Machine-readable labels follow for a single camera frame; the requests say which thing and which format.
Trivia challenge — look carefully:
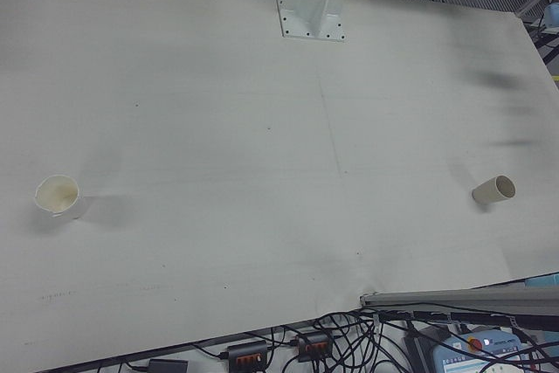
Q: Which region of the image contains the beige plastic cup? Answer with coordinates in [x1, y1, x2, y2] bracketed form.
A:
[472, 175, 516, 206]

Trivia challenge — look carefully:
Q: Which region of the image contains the black orange usb hub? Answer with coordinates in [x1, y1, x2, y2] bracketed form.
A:
[294, 332, 335, 363]
[225, 339, 270, 368]

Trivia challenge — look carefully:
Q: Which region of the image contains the white stained paper cup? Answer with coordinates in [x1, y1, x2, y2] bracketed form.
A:
[34, 174, 92, 220]

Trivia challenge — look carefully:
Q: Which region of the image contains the black power adapter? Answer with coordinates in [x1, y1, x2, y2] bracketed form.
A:
[148, 358, 190, 373]

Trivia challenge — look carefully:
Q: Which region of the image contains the blue grey teach pendant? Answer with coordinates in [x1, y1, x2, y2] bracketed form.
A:
[430, 324, 559, 373]

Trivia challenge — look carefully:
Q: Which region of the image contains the light blue box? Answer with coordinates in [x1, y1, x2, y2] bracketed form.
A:
[525, 273, 559, 290]

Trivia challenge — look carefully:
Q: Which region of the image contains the grey aluminium profile rail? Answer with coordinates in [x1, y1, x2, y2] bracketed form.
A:
[359, 286, 559, 317]

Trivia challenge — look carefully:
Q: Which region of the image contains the black cable duct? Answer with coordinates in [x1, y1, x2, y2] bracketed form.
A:
[410, 309, 559, 332]

